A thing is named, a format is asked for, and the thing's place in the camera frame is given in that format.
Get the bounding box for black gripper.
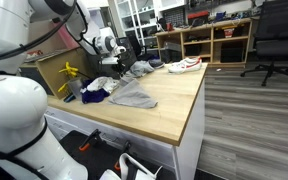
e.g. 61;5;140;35
111;60;126;78

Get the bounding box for grey towel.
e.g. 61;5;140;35
108;77;157;109

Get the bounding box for wooden shelf unit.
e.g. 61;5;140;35
156;18;252;67

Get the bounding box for white crumpled cloth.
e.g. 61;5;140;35
80;77;119;94

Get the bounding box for yellow handled clamp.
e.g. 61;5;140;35
59;62;79;78

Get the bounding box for red toolbox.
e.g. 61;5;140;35
187;11;209;27

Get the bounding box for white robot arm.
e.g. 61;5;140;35
0;0;125;180

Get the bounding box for black office chair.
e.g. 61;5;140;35
240;0;288;86

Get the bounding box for large cardboard box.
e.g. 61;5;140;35
19;48;94;99

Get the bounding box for grey crumpled garment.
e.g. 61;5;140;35
128;60;165;77

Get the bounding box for orange black clamp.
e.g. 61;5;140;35
114;140;131;171
79;129;102;151

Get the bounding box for purple cloth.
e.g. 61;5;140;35
80;79;109;104

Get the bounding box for white red sneaker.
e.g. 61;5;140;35
168;56;202;74

